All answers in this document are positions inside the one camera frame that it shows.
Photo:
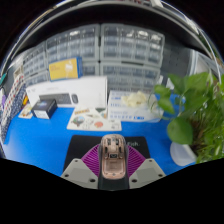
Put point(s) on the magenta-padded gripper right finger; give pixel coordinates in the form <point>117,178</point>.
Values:
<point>148,172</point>

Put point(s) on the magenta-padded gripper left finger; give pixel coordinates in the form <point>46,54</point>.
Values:
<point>78,172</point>

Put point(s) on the black mouse pad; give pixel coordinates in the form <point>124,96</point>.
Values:
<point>80,143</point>

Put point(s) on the colourful sticker sheet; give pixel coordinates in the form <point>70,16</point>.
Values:
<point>90,121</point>
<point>26,111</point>

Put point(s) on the green plant in white pot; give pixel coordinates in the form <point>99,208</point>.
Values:
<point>180,130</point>

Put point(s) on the small black box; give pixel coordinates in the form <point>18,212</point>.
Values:
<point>45,108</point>

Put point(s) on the white crumpled plastic bag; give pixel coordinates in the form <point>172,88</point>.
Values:
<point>135,99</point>

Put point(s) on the white keyboard box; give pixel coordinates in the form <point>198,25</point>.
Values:
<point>90,90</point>

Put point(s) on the yellow flat box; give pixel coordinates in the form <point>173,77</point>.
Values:
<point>65,69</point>

